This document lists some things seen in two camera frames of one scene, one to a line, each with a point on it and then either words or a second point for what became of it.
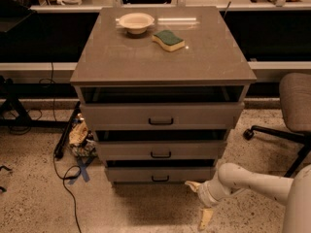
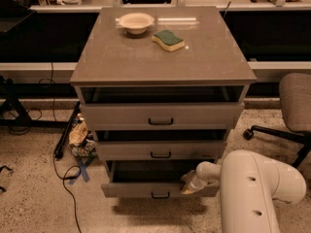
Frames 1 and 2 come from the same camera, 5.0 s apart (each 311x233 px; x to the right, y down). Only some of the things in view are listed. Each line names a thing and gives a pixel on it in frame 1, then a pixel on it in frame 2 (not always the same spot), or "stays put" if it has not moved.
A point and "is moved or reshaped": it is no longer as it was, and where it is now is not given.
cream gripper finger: [206, 216] to [187, 191]
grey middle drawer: [158, 150] stays put
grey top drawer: [165, 116] stays put
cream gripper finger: [194, 185] to [189, 177]
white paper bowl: [136, 22] stays put
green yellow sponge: [168, 40] stays put
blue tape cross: [84, 170] stays put
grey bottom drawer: [159, 175] is moved or reshaped
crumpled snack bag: [81, 138] stays put
